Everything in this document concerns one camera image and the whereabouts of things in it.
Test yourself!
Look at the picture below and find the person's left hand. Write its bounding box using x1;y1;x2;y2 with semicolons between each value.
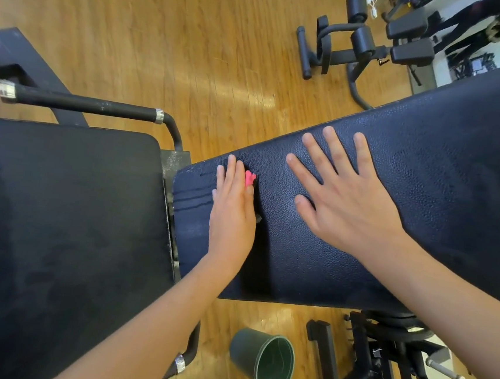
202;153;264;285

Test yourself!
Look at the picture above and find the person's right hand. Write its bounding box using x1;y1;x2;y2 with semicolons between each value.
276;122;415;265

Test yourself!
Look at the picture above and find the person's left forearm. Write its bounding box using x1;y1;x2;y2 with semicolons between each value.
47;248;239;379

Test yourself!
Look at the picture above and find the person's right forearm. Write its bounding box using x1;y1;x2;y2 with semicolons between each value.
355;227;500;379

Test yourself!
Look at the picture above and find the black weight plate stack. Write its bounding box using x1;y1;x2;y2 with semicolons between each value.
359;308;437;345

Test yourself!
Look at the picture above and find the dark green plastic bucket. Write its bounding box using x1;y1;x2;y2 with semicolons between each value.
226;325;298;379

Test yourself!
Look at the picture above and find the black gym machine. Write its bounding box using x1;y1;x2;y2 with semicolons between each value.
289;0;441;117

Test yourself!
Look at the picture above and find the large wall mirror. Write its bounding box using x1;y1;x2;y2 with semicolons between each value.
419;0;500;93

